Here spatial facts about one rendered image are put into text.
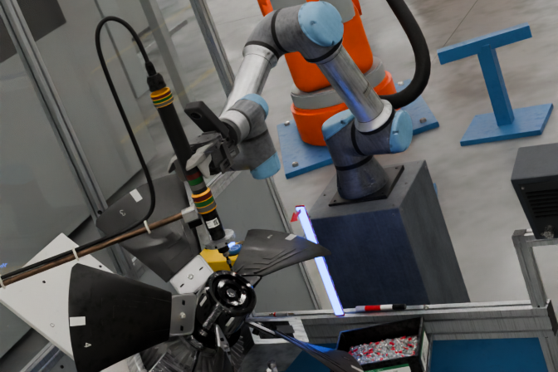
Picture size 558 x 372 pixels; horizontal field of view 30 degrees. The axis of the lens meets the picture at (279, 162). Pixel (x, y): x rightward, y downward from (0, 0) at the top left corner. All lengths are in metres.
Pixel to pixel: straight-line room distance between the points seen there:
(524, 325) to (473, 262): 2.05
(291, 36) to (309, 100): 3.63
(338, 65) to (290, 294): 1.38
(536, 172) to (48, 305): 1.11
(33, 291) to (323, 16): 0.97
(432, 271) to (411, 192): 0.25
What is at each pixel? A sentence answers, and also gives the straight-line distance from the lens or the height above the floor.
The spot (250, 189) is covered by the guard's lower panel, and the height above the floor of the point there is 0.88.
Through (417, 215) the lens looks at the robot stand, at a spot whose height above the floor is 0.91.
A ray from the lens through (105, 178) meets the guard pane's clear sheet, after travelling 3.11.
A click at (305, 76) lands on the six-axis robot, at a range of 6.18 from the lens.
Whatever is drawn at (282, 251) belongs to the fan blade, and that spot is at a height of 1.17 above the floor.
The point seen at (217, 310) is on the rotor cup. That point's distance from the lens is 2.20.
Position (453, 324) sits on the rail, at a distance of 2.62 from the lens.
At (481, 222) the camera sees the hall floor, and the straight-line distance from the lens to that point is 4.91.
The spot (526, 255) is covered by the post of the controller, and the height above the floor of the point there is 1.00.
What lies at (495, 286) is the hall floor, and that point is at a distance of 4.38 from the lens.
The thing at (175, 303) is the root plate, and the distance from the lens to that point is 2.21.
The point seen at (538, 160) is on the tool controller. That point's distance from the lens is 2.32.
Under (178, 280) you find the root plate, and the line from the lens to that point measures 2.31.
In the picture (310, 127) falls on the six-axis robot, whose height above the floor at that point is 0.17.
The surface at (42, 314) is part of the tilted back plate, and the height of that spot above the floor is 1.28.
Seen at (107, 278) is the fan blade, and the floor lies 1.38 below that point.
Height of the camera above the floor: 2.18
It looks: 20 degrees down
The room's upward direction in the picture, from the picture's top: 20 degrees counter-clockwise
